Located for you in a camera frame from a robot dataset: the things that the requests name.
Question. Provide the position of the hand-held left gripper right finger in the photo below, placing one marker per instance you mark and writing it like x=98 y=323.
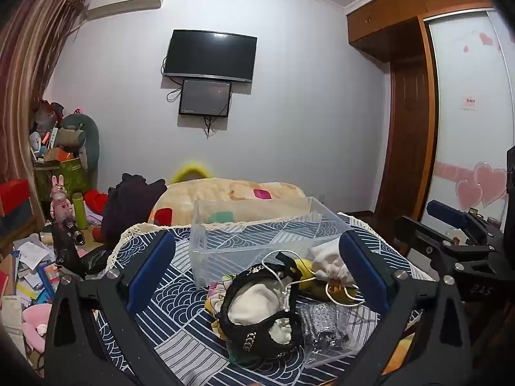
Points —
x=362 y=269

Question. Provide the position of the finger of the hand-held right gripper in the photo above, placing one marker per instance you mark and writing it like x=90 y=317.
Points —
x=422 y=237
x=442 y=209

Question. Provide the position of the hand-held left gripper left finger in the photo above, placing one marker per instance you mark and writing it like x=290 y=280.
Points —
x=151 y=273

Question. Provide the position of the yellow plush ball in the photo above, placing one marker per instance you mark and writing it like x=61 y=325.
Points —
x=303 y=269

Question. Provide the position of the clear bag of silver items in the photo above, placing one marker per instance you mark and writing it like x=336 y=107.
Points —
x=326 y=325

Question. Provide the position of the floral fabric scrunchie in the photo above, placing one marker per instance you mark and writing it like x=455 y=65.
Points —
x=215 y=293

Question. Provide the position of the clear plastic storage bin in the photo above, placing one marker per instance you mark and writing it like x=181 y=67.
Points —
x=241 y=245

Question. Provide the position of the white soft cloth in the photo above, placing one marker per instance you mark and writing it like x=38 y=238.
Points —
x=253 y=301

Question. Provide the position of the blue wave patterned tablecloth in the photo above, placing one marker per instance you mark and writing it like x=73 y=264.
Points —
x=193 y=329

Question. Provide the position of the dark purple clothing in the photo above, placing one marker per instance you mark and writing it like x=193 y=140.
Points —
x=128 y=205

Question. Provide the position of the brown wooden door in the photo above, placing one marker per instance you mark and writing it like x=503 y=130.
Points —
x=406 y=128

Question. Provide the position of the black flashlight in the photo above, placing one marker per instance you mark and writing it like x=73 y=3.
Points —
x=73 y=231

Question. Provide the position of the red plush toy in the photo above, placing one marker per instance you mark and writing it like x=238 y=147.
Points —
x=96 y=201

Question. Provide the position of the green bottle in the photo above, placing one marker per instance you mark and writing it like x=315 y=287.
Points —
x=80 y=213

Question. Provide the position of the beige plush blanket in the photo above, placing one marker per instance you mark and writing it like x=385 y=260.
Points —
x=209 y=197

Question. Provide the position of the paper note on door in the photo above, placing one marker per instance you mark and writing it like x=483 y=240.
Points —
x=470 y=102

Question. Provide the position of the yellow plush cushion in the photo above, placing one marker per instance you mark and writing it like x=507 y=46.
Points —
x=181 y=171

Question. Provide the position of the pink rabbit figure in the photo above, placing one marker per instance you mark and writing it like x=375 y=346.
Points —
x=61 y=205

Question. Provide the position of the pile of papers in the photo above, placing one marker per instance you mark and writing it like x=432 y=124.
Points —
x=32 y=257

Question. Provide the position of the pink plush toy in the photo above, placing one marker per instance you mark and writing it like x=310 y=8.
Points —
x=38 y=321

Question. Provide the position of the green cardboard box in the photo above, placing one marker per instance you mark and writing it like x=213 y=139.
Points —
x=68 y=177

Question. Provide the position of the white heart print sliding door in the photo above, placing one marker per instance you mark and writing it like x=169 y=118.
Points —
x=462 y=68

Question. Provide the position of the grey green plush toy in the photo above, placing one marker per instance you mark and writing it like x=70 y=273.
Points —
x=90 y=136

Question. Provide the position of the red box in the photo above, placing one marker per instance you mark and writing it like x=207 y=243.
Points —
x=14 y=195

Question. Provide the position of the pile of household clutter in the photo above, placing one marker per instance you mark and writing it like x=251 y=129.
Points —
x=48 y=136

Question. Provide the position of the wooden wardrobe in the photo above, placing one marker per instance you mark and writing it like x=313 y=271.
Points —
x=386 y=20

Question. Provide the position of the brown striped curtain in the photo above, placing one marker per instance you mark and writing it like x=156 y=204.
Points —
x=24 y=68

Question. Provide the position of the white air conditioner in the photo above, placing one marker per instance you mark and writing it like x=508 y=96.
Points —
x=124 y=6

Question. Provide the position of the small black wall monitor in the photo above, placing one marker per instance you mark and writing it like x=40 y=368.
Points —
x=205 y=97

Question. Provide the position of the black wall television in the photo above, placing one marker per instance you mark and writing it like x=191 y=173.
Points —
x=209 y=54

